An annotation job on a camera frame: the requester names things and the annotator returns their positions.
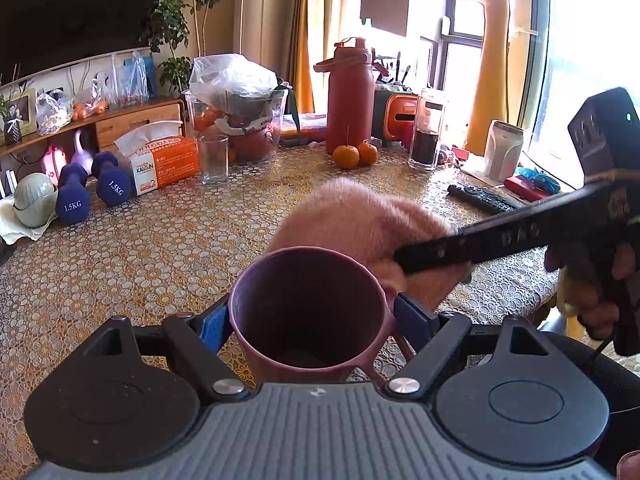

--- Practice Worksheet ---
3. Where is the purple plastic mug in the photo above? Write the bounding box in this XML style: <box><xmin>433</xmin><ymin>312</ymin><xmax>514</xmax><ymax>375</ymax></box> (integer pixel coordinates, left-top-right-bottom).
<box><xmin>228</xmin><ymin>246</ymin><xmax>413</xmax><ymax>385</ymax></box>

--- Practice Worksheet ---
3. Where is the pink fluffy towel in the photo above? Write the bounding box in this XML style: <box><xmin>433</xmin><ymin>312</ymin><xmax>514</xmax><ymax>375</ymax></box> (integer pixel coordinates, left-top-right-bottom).
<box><xmin>267</xmin><ymin>178</ymin><xmax>471</xmax><ymax>312</ymax></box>

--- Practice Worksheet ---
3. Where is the person's right hand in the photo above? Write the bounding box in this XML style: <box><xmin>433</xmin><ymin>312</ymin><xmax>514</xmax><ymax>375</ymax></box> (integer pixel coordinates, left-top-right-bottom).
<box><xmin>544</xmin><ymin>243</ymin><xmax>637</xmax><ymax>340</ymax></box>

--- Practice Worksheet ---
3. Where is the black remote control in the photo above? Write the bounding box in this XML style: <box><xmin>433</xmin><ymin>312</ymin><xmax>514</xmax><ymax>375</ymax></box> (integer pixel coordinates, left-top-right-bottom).
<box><xmin>447</xmin><ymin>183</ymin><xmax>523</xmax><ymax>214</ymax></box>

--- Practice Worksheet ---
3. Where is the red flat case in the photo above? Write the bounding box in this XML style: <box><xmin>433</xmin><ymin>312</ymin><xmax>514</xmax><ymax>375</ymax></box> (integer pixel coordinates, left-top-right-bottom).
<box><xmin>503</xmin><ymin>176</ymin><xmax>551</xmax><ymax>203</ymax></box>

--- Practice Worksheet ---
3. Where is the white grey small appliance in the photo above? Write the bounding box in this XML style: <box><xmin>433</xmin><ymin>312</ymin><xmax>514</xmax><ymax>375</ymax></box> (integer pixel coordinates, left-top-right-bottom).
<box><xmin>484</xmin><ymin>120</ymin><xmax>524</xmax><ymax>182</ymax></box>

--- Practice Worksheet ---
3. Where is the glass jar with dark contents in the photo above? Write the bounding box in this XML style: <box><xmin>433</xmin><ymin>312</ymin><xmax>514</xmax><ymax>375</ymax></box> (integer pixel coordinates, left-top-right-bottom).
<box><xmin>408</xmin><ymin>88</ymin><xmax>447</xmax><ymax>171</ymax></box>

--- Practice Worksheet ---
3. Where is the yellow giraffe figure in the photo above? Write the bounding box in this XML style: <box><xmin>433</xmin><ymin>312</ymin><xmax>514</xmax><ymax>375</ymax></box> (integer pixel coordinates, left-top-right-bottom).
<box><xmin>464</xmin><ymin>0</ymin><xmax>510</xmax><ymax>157</ymax></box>

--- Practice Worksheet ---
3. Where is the orange tangerine right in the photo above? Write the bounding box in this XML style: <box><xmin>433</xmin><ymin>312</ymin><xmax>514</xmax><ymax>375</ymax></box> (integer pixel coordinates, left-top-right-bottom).
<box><xmin>357</xmin><ymin>142</ymin><xmax>378</xmax><ymax>166</ymax></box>

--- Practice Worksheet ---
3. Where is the orange tangerine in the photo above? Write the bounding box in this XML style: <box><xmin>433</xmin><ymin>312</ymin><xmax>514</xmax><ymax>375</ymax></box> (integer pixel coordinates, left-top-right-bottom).
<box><xmin>357</xmin><ymin>142</ymin><xmax>378</xmax><ymax>166</ymax></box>
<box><xmin>332</xmin><ymin>145</ymin><xmax>360</xmax><ymax>170</ymax></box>

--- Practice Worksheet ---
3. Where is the orange green storage box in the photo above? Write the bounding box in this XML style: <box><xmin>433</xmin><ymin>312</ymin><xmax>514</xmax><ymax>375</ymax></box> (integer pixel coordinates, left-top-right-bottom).
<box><xmin>371</xmin><ymin>84</ymin><xmax>419</xmax><ymax>146</ymax></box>

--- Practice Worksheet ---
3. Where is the blue dumbbell right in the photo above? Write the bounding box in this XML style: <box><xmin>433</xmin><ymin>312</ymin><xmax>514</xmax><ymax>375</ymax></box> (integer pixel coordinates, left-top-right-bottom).
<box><xmin>91</xmin><ymin>151</ymin><xmax>132</xmax><ymax>207</ymax></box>

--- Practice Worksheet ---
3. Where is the blue dumbbell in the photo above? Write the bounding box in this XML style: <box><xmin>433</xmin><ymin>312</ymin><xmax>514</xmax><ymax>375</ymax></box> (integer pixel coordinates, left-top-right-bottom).
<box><xmin>91</xmin><ymin>151</ymin><xmax>132</xmax><ymax>207</ymax></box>
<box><xmin>55</xmin><ymin>162</ymin><xmax>91</xmax><ymax>226</ymax></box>

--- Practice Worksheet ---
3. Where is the orange tangerine left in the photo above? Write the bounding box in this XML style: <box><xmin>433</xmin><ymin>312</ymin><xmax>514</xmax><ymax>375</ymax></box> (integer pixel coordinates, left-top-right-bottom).
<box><xmin>332</xmin><ymin>145</ymin><xmax>360</xmax><ymax>170</ymax></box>

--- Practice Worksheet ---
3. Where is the blue dumbbell left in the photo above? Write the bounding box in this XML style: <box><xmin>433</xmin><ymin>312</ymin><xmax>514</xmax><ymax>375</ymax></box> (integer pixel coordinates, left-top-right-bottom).
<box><xmin>55</xmin><ymin>162</ymin><xmax>91</xmax><ymax>226</ymax></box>

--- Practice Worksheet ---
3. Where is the orange tissue box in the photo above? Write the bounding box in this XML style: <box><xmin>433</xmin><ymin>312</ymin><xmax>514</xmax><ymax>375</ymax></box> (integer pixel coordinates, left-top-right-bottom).
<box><xmin>115</xmin><ymin>120</ymin><xmax>198</xmax><ymax>196</ymax></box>

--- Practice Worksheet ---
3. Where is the clear drinking glass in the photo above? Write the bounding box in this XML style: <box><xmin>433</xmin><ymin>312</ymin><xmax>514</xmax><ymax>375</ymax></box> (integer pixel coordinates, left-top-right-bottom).
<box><xmin>198</xmin><ymin>133</ymin><xmax>229</xmax><ymax>184</ymax></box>

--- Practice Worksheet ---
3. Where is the red insulated water bottle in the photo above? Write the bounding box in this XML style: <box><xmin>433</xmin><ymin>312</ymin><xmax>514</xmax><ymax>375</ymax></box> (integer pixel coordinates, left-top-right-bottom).
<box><xmin>314</xmin><ymin>37</ymin><xmax>376</xmax><ymax>155</ymax></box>

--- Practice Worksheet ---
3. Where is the green round lidded bowl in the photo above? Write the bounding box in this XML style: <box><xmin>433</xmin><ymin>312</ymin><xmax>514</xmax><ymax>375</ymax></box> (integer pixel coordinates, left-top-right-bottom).
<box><xmin>13</xmin><ymin>172</ymin><xmax>58</xmax><ymax>229</ymax></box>

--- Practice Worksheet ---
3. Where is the white cloth under bowl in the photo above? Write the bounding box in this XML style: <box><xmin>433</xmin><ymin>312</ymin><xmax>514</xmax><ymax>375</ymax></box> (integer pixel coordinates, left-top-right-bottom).
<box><xmin>0</xmin><ymin>196</ymin><xmax>58</xmax><ymax>245</ymax></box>

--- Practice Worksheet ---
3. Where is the clear pitcher with fruit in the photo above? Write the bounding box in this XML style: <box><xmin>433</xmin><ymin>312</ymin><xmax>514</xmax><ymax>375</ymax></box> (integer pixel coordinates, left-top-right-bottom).
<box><xmin>183</xmin><ymin>86</ymin><xmax>288</xmax><ymax>162</ymax></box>

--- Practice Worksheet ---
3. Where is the wooden tv cabinet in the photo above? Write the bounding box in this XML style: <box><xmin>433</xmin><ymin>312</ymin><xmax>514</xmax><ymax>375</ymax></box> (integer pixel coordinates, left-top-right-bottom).
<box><xmin>1</xmin><ymin>98</ymin><xmax>184</xmax><ymax>197</ymax></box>

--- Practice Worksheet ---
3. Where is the clear plastic bag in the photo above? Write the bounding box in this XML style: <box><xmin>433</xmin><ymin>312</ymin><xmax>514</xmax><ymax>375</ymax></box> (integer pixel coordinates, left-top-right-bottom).
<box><xmin>189</xmin><ymin>53</ymin><xmax>278</xmax><ymax>110</ymax></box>

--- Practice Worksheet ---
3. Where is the yellow curtain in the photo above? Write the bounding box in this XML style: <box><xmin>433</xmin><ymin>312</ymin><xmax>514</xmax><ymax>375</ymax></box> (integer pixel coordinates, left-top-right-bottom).
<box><xmin>283</xmin><ymin>0</ymin><xmax>340</xmax><ymax>113</ymax></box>

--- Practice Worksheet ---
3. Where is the framed photo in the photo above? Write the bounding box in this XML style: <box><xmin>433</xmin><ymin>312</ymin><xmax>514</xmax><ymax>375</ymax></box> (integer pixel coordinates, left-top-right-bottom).
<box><xmin>1</xmin><ymin>89</ymin><xmax>37</xmax><ymax>145</ymax></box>

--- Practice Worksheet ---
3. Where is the green potted tree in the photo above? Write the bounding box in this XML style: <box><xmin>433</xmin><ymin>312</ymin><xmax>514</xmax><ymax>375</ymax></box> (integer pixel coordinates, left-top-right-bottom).
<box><xmin>140</xmin><ymin>0</ymin><xmax>221</xmax><ymax>96</ymax></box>

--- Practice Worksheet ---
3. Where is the black flat television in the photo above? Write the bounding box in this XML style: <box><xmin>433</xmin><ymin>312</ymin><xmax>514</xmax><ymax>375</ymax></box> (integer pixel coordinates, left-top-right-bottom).
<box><xmin>1</xmin><ymin>0</ymin><xmax>160</xmax><ymax>84</ymax></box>

